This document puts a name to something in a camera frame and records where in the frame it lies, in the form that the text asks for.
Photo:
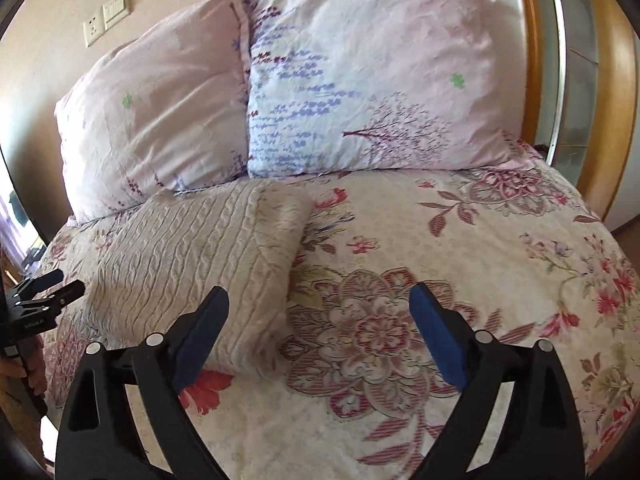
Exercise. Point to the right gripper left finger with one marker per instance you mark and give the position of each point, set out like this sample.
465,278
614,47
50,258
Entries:
98,438

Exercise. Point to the cream cable-knit sweater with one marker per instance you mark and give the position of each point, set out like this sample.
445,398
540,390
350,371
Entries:
242,236

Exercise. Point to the purple striped curtain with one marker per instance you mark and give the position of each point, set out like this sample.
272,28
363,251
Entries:
17,232

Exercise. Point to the floral cream bedspread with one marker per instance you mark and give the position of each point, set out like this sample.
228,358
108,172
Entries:
515,252

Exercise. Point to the pink plain pillow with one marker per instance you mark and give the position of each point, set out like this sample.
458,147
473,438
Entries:
166,111

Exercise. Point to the wooden bed headboard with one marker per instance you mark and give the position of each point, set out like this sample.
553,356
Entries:
569,79

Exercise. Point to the lavender tree print pillow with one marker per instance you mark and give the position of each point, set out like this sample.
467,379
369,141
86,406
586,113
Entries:
350,85

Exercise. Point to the white wall power socket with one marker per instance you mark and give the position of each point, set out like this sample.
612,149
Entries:
93,28

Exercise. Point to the white wall switch plate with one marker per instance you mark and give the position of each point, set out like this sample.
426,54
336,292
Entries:
114,11

